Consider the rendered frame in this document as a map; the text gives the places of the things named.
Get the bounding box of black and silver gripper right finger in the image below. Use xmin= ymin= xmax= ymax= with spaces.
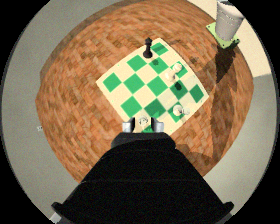
xmin=151 ymin=117 xmax=164 ymax=132

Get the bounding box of green and cream chessboard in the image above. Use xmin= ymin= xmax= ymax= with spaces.
xmin=96 ymin=38 xmax=209 ymax=135

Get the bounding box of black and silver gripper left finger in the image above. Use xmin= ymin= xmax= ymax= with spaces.
xmin=122 ymin=117 xmax=135 ymax=132

